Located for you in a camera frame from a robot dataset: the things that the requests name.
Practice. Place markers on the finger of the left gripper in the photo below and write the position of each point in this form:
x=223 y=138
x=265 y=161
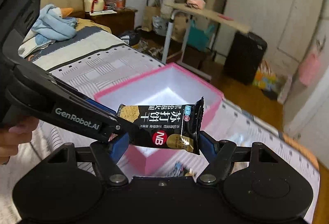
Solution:
x=34 y=92
x=123 y=123

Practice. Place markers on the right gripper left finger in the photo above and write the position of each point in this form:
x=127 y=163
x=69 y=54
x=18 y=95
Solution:
x=106 y=156

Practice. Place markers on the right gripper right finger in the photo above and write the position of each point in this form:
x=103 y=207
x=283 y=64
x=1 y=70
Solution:
x=219 y=155

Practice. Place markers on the black soda cracker packet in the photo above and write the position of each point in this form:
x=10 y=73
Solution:
x=165 y=126

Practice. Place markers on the person's left hand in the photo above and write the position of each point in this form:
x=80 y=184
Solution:
x=11 y=138

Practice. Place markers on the patterned bed sheet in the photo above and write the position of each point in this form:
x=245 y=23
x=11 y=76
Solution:
x=109 y=63

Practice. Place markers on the pink storage box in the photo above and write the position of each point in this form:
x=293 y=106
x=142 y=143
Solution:
x=168 y=85

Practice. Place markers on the blue plush toy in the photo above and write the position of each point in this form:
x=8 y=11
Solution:
x=51 y=25

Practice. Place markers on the colourful gift bag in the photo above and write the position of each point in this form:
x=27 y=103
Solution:
x=265 y=78

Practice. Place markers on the black drawer cabinet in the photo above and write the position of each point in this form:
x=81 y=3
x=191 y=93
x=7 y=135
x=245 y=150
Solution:
x=244 y=57

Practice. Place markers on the wooden nightstand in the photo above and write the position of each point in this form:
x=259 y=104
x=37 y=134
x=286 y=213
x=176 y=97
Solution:
x=119 y=22

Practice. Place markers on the teal bag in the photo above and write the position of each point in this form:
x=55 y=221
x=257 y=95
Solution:
x=199 y=38

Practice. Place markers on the pink hanging cloth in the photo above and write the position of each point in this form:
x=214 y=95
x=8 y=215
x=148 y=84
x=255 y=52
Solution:
x=308 y=68

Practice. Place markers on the white wardrobe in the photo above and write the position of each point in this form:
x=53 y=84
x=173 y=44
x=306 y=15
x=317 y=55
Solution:
x=286 y=25

